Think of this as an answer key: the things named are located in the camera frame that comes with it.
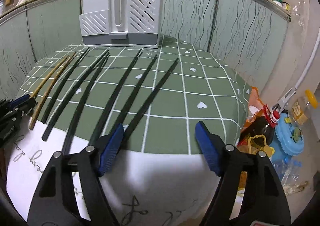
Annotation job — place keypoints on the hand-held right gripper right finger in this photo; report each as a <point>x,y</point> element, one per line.
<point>207,145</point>

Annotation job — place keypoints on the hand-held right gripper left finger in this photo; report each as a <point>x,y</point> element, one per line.
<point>111,149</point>

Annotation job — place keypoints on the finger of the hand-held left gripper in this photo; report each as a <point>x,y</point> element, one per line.
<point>26,107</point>
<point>21,99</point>

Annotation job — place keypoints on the wooden chopstick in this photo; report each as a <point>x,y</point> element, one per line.
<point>37,108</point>
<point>50,75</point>

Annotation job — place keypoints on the white slotted utensil holder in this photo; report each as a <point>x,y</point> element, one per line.
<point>142,10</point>

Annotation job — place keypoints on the yellow plastic bag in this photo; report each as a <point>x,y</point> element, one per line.
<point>255,145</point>

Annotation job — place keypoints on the green grid tablecloth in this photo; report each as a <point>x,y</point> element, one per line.
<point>175,105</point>

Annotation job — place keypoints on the white cloth with writing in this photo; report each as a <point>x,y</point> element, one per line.
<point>155,178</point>

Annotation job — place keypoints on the dark sauce bottle red cap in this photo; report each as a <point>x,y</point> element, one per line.
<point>260,128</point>

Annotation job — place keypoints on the orange plastic bag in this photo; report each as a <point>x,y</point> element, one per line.
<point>255,100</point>

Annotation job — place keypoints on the blue plastic container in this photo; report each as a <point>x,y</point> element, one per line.
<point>287,145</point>

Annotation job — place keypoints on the clear plastic bottle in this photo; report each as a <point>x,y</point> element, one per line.
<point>285,168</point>

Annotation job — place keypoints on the metal clamp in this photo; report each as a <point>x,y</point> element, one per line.
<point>285,100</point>

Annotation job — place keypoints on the clear jar with yellow lid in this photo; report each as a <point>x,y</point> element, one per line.
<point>300,110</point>

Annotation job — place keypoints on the white pipe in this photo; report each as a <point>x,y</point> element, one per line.
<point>308,65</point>

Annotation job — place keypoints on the small yellow box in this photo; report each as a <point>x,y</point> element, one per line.
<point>287,6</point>

